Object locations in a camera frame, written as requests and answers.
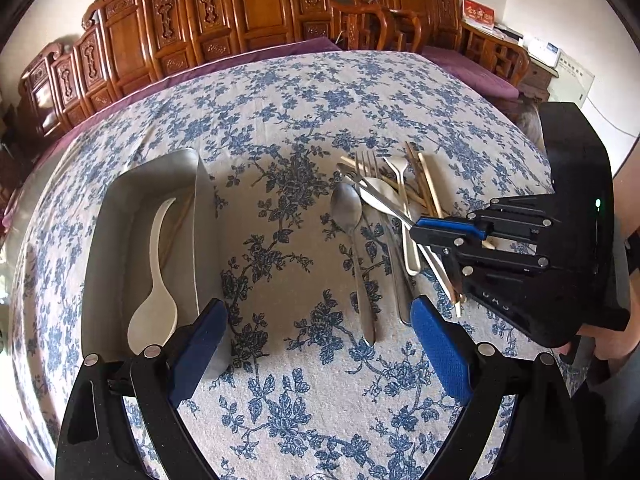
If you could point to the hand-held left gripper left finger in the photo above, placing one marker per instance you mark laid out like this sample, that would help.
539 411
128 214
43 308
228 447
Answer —
200 345

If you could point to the metal fork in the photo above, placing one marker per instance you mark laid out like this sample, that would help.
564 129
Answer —
401 290

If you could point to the large white box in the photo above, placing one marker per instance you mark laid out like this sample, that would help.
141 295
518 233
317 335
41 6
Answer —
570 80

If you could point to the red desk calendar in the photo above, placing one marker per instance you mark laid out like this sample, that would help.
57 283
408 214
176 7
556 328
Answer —
477 12

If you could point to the silver metal tray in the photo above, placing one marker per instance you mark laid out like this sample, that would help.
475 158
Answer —
125 200

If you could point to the short purple cushion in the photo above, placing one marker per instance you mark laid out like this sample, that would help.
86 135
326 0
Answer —
470 67

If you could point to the long purple cushion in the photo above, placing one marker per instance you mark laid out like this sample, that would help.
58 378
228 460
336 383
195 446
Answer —
150 87

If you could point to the wooden side table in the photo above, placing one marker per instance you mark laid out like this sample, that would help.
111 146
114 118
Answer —
536 76

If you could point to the white rice paddle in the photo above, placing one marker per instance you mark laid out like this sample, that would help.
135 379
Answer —
150 315

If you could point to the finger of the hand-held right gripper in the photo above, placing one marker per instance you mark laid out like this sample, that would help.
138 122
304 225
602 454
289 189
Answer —
435 242
450 225

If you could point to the small white box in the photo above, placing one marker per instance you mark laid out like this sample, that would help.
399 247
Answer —
545 51

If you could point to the person's right hand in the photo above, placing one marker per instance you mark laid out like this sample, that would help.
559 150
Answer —
607 342

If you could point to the short carved wooden sofa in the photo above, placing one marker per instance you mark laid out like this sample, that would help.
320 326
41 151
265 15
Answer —
440 5

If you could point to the large white plastic spoon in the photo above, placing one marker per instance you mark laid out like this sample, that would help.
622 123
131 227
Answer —
377 190

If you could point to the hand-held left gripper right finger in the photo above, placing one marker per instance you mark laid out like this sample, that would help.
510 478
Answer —
440 350

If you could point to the small white plastic spoon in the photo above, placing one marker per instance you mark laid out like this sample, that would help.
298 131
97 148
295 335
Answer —
397 164

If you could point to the dark brown wooden chopstick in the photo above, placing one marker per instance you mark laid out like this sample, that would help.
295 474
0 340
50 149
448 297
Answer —
417 175

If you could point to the metal spoon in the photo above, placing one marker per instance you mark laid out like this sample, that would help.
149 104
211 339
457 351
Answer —
346 207

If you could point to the long carved wooden sofa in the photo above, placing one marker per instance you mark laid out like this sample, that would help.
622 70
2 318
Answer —
175 25

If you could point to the blue floral tablecloth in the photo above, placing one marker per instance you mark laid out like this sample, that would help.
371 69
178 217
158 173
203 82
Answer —
300 110

